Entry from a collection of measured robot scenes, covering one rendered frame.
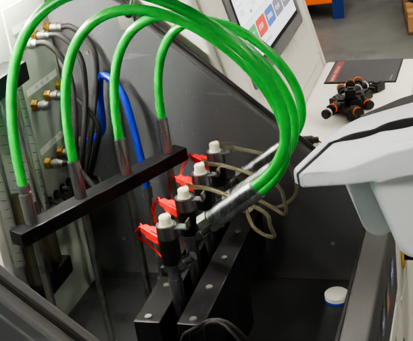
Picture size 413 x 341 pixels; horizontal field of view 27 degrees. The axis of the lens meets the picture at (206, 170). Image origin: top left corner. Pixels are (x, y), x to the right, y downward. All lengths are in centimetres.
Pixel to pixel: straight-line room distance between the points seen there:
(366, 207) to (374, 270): 84
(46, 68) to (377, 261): 61
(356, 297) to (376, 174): 84
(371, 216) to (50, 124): 103
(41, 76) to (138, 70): 16
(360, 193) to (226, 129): 98
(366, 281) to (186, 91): 42
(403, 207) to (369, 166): 3
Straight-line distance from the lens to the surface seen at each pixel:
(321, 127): 170
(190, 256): 113
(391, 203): 39
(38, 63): 139
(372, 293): 122
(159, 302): 119
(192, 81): 137
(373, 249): 132
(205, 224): 109
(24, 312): 82
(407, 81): 192
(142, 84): 140
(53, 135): 142
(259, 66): 99
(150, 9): 110
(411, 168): 38
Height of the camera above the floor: 161
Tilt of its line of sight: 24 degrees down
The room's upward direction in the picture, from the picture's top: 8 degrees counter-clockwise
